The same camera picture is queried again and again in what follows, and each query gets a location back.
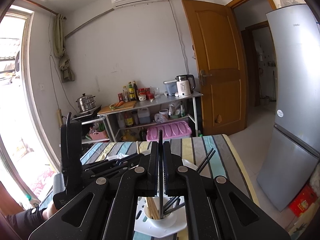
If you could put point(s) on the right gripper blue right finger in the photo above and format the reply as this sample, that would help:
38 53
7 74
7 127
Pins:
180 180

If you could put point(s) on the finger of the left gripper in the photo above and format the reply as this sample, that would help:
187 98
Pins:
113 161
112 172

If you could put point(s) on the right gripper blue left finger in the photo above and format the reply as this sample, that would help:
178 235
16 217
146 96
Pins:
140 181

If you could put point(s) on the metal kitchen shelf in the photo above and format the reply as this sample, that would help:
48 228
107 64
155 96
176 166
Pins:
110 121

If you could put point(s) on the person left hand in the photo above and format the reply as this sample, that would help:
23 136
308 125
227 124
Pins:
49 211

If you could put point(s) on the pink small basket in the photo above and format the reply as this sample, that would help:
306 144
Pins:
96 135

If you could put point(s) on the white utensil cup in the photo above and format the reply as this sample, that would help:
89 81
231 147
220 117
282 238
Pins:
166 222

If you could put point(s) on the induction cooker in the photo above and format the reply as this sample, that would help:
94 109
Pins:
88 115

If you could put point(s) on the steel steamer pot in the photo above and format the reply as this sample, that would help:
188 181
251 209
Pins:
86 102

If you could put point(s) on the white plastic dish rack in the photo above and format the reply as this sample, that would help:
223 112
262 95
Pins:
144 227

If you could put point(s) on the white oil jug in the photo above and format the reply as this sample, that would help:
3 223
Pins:
144 116

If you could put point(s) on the wooden cutting board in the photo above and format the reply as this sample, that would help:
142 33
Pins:
120 106

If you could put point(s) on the pink plastic storage box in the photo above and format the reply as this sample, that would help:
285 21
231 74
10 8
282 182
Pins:
172 130

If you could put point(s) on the green curtain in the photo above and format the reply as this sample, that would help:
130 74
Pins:
60 53

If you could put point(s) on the green label oil bottle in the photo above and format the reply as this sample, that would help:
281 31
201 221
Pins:
131 92

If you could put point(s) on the striped tablecloth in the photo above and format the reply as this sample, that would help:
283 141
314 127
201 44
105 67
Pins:
225 162

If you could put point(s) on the dark sauce bottle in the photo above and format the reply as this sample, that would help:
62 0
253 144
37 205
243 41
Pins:
135 90

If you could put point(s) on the grey plastic container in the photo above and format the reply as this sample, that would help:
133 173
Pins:
171 87

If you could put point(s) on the white electric kettle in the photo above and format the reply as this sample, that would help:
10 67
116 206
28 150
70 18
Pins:
185 84

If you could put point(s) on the red cardboard box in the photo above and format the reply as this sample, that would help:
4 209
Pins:
303 200

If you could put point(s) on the silver refrigerator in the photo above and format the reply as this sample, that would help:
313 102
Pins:
294 149

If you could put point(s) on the wooden door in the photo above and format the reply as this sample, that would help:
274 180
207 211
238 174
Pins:
221 65

